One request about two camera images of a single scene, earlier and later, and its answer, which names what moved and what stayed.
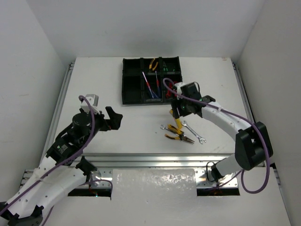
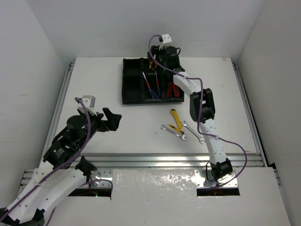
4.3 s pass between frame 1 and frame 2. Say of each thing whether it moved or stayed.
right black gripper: moved
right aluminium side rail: stayed
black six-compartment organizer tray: stayed
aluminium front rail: stayed
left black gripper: stayed
